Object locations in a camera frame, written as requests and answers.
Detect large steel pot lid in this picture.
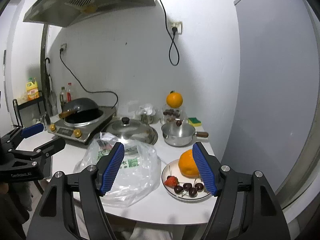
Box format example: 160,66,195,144
103,117,158,154

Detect range hood power cable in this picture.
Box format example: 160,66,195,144
149,0,181,67

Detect black umbrella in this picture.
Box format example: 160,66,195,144
44,57,58,116

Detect clear plastic bag green print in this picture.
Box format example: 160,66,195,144
73,132,161,208

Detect yellow green sponge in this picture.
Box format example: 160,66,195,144
188,118,202,127

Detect dark oil bottle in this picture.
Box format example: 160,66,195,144
59,87,67,111

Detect steel saucepan wooden handle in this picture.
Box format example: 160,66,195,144
161,122,209,147

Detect small wall socket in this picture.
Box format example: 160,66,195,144
60,43,67,53

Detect black wok wooden handle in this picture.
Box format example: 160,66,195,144
59,98,103,124

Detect glass jar with dates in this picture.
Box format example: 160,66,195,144
160,104,188,125

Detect white wall socket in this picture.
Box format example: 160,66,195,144
170,21,183,35

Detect red strawberry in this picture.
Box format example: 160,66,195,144
164,176,179,189

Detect dark cherry with stem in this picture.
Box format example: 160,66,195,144
174,185,184,194

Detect orange on glass jar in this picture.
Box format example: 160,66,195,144
166,91,183,108

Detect black power cable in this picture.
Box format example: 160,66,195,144
59,47,119,111

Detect white plate dark rim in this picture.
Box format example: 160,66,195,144
161,159,212,203

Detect yellow detergent bottle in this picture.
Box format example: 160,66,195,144
26,77,40,101

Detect induction cooktop gold knobs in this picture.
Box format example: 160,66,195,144
47,106,117,145

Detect red cap sauce bottle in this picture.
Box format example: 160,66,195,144
67,82,73,102

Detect black wire rack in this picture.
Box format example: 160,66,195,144
12,91,47,127

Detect crumpled bag with metal cup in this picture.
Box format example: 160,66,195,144
135,103,161,125

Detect large orange on plate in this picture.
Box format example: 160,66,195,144
178,149,200,178

